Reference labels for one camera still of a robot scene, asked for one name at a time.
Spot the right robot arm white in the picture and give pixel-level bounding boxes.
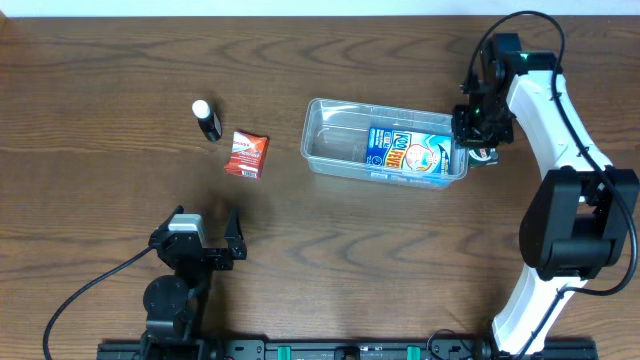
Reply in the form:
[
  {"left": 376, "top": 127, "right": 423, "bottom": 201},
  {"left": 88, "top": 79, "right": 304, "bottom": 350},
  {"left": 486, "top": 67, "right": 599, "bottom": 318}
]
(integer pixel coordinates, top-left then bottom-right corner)
[{"left": 452, "top": 39, "right": 639, "bottom": 359}]

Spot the clear plastic container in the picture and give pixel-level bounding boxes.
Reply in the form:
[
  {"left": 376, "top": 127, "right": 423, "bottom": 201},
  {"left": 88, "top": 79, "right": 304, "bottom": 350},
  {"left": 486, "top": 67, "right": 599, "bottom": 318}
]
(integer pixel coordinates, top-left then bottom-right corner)
[{"left": 301, "top": 98, "right": 469, "bottom": 189}]

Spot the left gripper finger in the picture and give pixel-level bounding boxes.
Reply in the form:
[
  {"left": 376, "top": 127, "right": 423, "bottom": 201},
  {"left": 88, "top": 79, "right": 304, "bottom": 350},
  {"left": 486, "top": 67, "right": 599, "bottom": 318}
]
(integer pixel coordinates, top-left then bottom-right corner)
[
  {"left": 157, "top": 205, "right": 184, "bottom": 231},
  {"left": 224, "top": 208, "right": 247, "bottom": 260}
]

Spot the red orange sachet packet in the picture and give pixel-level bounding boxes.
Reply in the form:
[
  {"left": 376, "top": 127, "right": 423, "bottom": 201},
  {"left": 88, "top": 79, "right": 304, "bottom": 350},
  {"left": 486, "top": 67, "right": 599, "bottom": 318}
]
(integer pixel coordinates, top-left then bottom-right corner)
[{"left": 224, "top": 131, "right": 269, "bottom": 179}]

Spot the blue Kool Fever box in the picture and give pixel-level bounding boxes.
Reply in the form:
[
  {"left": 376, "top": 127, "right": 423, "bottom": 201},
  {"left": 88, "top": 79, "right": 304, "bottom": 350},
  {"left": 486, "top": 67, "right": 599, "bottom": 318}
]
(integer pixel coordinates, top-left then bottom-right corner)
[{"left": 365, "top": 127, "right": 452, "bottom": 175}]

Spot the black bottle white cap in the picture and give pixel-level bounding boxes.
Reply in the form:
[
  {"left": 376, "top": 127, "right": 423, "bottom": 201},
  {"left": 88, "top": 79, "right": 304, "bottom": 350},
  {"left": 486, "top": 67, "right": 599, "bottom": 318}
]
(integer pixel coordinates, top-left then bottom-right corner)
[{"left": 192, "top": 99, "right": 222, "bottom": 143}]

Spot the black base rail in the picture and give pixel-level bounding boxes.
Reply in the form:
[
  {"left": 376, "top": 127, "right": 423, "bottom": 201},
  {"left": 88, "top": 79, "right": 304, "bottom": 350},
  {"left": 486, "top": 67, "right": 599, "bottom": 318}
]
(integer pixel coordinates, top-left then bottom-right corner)
[{"left": 96, "top": 337, "right": 600, "bottom": 360}]

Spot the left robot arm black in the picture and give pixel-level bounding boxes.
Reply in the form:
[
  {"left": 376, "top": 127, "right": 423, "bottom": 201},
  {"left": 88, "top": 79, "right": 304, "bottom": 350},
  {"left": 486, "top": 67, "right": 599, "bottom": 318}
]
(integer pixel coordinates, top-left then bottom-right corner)
[{"left": 143, "top": 206, "right": 247, "bottom": 348}]

